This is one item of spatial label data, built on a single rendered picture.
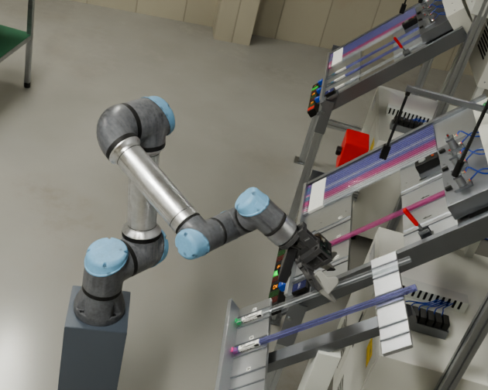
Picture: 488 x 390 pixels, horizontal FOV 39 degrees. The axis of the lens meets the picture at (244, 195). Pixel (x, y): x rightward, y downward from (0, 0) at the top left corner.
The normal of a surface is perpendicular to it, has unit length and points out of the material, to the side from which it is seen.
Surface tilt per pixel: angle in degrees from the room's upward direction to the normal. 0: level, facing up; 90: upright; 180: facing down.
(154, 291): 0
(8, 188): 0
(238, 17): 90
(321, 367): 90
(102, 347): 90
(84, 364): 90
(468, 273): 0
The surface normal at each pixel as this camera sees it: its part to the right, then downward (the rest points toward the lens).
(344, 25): 0.07, 0.56
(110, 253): 0.13, -0.77
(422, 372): -0.16, 0.51
